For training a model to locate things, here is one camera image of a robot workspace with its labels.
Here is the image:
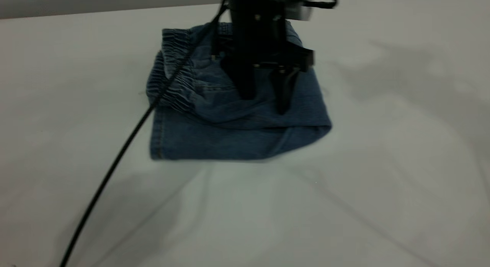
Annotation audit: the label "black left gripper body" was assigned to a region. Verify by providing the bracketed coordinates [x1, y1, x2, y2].
[212, 0, 315, 72]

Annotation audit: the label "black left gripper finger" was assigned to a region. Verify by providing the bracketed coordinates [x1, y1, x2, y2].
[221, 62, 256, 100]
[271, 67, 300, 115]

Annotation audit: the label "blue denim shorts with print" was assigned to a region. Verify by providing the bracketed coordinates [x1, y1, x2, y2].
[145, 21, 333, 161]

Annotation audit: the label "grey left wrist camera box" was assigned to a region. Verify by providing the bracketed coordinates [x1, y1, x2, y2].
[284, 1, 313, 21]

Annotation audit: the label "thick black cable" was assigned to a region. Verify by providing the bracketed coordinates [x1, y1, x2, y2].
[59, 0, 229, 267]

